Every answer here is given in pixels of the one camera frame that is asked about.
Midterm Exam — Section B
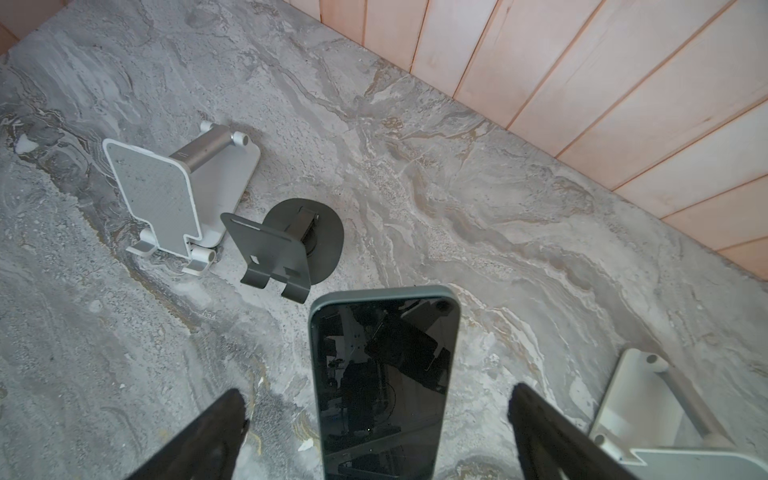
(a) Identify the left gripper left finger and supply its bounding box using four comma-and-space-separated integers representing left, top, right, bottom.
129, 388, 249, 480

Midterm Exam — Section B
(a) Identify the black phone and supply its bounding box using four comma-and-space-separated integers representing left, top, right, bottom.
309, 285, 461, 479

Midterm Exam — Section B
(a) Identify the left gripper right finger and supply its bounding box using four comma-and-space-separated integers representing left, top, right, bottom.
507, 382, 634, 480

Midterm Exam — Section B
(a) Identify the white stand far left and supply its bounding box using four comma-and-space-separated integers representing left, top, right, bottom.
102, 121, 261, 276

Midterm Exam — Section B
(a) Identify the grey stand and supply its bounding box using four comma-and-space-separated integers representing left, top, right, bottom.
220, 198, 344, 304

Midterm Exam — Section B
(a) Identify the white stand under back phone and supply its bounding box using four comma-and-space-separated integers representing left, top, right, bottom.
589, 348, 767, 479

